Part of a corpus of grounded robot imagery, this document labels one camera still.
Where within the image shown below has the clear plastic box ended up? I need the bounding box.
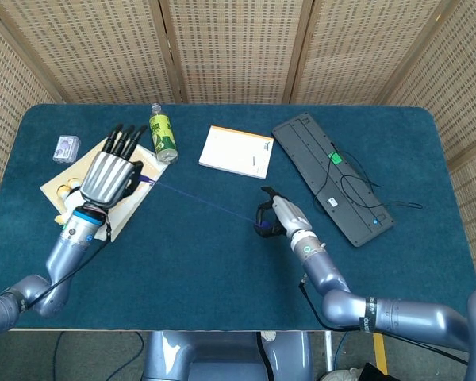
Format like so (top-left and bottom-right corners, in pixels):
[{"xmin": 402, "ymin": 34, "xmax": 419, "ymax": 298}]
[{"xmin": 52, "ymin": 135, "xmax": 82, "ymax": 164}]

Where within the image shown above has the blue-grey robot torso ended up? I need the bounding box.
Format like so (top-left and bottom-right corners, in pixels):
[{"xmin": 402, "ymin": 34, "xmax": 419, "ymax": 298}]
[{"xmin": 141, "ymin": 331, "xmax": 317, "ymax": 381}]

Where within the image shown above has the white round object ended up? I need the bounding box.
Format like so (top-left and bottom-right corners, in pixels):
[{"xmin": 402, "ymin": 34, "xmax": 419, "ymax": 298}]
[{"xmin": 324, "ymin": 367, "xmax": 360, "ymax": 381}]

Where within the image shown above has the black computer keyboard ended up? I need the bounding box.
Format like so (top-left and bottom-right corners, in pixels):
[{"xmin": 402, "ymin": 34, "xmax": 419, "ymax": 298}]
[{"xmin": 271, "ymin": 111, "xmax": 396, "ymax": 248}]

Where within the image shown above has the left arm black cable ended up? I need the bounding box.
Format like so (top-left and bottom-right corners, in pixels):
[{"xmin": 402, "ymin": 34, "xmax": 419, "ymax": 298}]
[{"xmin": 23, "ymin": 224, "xmax": 114, "ymax": 310}]

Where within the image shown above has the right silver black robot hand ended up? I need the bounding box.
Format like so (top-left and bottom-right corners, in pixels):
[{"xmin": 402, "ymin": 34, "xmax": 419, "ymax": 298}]
[{"xmin": 254, "ymin": 186, "xmax": 314, "ymax": 240}]

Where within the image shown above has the green label drink bottle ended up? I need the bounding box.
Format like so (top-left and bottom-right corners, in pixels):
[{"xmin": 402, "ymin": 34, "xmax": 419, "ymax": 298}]
[{"xmin": 148, "ymin": 102, "xmax": 179, "ymax": 164}]

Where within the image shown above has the blue table mat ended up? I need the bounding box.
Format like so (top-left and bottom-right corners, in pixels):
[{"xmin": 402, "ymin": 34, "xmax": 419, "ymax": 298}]
[{"xmin": 0, "ymin": 103, "xmax": 476, "ymax": 331}]

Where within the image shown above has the black keyboard cable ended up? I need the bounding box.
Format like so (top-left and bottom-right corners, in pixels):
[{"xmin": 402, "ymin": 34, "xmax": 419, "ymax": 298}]
[{"xmin": 315, "ymin": 150, "xmax": 424, "ymax": 211}]

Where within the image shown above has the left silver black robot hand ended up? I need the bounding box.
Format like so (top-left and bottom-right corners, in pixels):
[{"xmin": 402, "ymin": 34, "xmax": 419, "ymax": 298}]
[{"xmin": 79, "ymin": 123, "xmax": 148, "ymax": 208}]

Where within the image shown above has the white notepad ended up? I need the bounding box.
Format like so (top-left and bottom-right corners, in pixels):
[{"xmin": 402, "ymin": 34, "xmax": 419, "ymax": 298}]
[{"xmin": 198, "ymin": 125, "xmax": 275, "ymax": 180}]

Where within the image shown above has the yellow floor tape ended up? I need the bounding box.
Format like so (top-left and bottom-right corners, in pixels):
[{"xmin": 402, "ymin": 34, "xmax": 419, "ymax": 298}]
[{"xmin": 373, "ymin": 332, "xmax": 388, "ymax": 374}]

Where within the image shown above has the black white plush toy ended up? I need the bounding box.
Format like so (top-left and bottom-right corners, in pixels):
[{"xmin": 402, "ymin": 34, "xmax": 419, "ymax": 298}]
[{"xmin": 54, "ymin": 177, "xmax": 83, "ymax": 227}]

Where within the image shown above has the woven folding screen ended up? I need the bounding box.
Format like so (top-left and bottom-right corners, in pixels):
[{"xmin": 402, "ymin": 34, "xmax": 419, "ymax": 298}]
[{"xmin": 0, "ymin": 0, "xmax": 476, "ymax": 287}]

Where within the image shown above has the white table leg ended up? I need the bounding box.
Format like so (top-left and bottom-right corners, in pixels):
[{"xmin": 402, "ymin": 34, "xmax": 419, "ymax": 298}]
[{"xmin": 324, "ymin": 331, "xmax": 334, "ymax": 372}]

